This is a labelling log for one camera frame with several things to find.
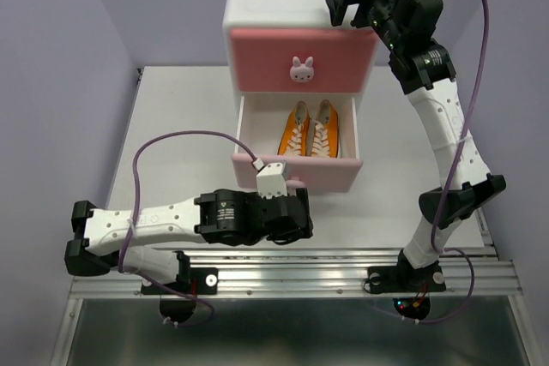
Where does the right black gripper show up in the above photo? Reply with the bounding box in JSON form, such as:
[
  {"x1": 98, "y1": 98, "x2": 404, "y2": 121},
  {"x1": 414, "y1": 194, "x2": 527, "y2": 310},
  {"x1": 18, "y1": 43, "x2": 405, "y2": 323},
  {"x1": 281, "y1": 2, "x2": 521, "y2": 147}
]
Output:
[{"x1": 323, "y1": 0, "x2": 403, "y2": 53}]

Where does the pink bunny knob bottom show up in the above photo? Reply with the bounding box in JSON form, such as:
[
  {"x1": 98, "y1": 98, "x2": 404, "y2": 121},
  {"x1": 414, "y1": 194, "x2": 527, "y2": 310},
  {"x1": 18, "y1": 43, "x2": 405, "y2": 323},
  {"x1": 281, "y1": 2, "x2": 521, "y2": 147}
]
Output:
[{"x1": 286, "y1": 177, "x2": 305, "y2": 189}]

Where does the pink bunny knob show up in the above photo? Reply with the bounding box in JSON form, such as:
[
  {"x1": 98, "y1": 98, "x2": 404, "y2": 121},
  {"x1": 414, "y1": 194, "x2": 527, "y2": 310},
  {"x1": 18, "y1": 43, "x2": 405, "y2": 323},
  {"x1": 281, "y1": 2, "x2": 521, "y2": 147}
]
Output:
[
  {"x1": 290, "y1": 56, "x2": 315, "y2": 83},
  {"x1": 286, "y1": 177, "x2": 305, "y2": 189}
]

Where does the orange sneaker front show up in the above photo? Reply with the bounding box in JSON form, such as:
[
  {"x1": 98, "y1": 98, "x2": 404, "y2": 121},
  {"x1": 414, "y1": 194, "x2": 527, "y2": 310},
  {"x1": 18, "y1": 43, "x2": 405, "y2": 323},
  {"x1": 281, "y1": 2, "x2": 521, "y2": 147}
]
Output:
[{"x1": 277, "y1": 101, "x2": 311, "y2": 156}]

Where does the orange sneaker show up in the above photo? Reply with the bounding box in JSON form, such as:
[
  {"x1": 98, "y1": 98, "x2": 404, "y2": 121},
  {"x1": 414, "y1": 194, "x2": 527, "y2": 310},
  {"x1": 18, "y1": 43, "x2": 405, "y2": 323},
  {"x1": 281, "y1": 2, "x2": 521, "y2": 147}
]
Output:
[
  {"x1": 310, "y1": 99, "x2": 340, "y2": 159},
  {"x1": 277, "y1": 101, "x2": 311, "y2": 156}
]

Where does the pink bunny knob top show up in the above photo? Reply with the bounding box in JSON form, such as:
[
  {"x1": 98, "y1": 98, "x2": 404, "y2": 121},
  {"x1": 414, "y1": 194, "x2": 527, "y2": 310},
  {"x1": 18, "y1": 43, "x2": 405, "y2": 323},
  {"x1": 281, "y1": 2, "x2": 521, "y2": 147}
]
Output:
[{"x1": 290, "y1": 56, "x2": 315, "y2": 83}]

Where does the light pink bottom drawer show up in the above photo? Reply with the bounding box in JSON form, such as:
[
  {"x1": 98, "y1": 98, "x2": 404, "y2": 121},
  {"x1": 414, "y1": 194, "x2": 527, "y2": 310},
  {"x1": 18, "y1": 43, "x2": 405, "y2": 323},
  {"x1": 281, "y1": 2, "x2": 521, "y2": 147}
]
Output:
[{"x1": 237, "y1": 93, "x2": 363, "y2": 193}]

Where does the dark pink top drawer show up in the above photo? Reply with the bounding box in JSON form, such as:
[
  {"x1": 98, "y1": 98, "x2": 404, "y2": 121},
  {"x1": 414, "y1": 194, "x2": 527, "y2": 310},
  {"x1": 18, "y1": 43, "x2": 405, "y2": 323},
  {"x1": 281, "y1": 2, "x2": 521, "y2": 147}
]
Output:
[{"x1": 229, "y1": 28, "x2": 378, "y2": 93}]

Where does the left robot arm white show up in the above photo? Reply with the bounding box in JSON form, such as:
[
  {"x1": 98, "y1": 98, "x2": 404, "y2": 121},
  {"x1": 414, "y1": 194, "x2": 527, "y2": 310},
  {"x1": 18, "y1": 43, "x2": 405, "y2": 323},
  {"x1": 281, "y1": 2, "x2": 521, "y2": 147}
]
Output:
[{"x1": 64, "y1": 189, "x2": 313, "y2": 292}]

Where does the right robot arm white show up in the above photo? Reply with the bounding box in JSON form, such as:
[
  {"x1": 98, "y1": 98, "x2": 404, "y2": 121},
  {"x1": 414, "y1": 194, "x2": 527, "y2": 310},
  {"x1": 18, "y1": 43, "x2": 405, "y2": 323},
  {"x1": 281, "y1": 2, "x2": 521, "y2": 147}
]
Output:
[{"x1": 326, "y1": 0, "x2": 506, "y2": 289}]

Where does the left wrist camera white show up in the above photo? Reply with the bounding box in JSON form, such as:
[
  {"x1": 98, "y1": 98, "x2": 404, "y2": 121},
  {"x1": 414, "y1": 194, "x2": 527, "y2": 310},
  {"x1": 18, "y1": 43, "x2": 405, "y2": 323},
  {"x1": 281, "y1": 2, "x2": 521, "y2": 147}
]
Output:
[{"x1": 256, "y1": 161, "x2": 288, "y2": 200}]

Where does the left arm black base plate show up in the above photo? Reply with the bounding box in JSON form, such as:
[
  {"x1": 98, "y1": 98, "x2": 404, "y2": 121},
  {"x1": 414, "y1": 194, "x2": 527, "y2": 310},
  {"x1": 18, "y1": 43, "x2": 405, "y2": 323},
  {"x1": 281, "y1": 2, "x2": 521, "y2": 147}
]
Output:
[{"x1": 140, "y1": 267, "x2": 219, "y2": 328}]

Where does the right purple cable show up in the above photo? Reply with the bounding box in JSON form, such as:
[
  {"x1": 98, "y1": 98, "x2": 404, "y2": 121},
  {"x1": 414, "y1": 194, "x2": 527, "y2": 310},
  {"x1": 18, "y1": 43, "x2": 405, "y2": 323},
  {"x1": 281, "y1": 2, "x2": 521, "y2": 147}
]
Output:
[{"x1": 369, "y1": 0, "x2": 491, "y2": 325}]

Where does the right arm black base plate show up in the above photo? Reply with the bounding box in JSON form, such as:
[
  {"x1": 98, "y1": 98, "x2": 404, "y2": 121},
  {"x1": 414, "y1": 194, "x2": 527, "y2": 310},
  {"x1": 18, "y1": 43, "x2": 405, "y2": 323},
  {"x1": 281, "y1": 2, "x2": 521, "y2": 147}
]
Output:
[{"x1": 363, "y1": 262, "x2": 446, "y2": 321}]

